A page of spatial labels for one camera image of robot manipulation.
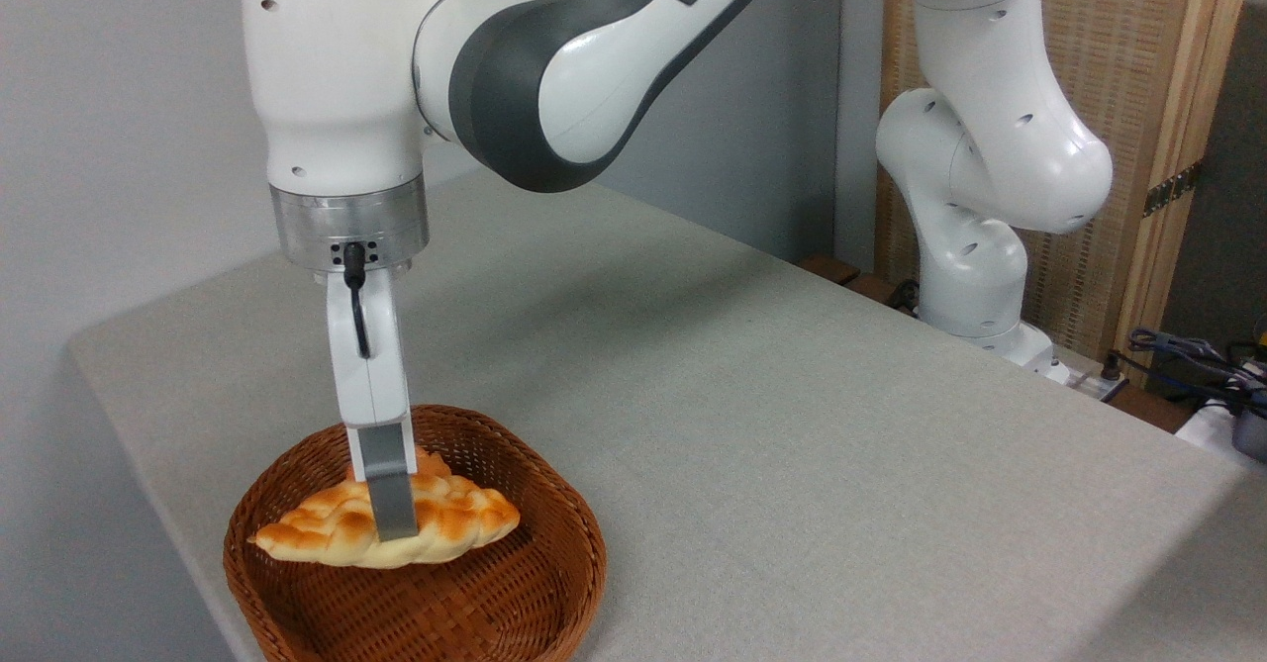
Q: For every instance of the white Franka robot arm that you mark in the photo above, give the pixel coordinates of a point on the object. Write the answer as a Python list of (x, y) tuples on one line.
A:
[(327, 98)]

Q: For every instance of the grey tablecloth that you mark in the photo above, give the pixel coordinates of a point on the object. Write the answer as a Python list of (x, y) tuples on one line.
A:
[(792, 395)]

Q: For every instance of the metal screen hinge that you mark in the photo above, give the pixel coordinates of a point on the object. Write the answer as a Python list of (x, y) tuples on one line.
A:
[(1173, 187)]

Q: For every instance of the small round bread roll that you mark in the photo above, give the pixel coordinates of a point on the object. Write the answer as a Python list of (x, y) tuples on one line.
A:
[(434, 464)]

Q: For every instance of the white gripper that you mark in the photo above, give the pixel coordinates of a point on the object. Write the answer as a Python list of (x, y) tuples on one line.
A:
[(371, 375)]

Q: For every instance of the long braided bread loaf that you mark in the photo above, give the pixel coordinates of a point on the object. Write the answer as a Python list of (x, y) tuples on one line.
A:
[(327, 533)]

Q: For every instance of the brown wicker basket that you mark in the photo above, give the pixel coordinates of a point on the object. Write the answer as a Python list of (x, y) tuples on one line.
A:
[(495, 593)]

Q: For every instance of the white box with grey device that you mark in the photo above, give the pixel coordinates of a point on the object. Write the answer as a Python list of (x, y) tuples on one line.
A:
[(1227, 434)]

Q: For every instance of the brown wooden block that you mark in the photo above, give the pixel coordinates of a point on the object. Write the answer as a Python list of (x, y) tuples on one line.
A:
[(829, 268)]

